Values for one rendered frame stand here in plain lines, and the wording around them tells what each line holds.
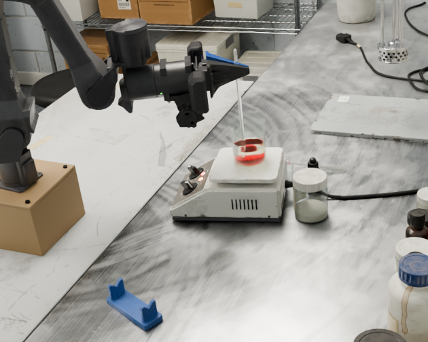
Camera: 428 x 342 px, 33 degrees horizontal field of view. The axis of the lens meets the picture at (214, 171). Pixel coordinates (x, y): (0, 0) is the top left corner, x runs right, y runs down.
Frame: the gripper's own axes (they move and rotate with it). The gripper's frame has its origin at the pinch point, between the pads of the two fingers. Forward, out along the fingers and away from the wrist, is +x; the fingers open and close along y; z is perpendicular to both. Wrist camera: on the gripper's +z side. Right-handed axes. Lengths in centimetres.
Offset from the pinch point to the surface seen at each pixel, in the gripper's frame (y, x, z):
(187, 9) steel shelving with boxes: -227, -10, 52
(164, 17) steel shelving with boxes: -233, -22, 56
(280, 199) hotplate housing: 6.8, 6.4, 21.7
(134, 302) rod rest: 26.0, -18.5, 25.2
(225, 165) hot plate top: -0.1, -2.2, 17.4
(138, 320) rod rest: 30.2, -17.7, 25.2
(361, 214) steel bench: 7.1, 20.3, 26.2
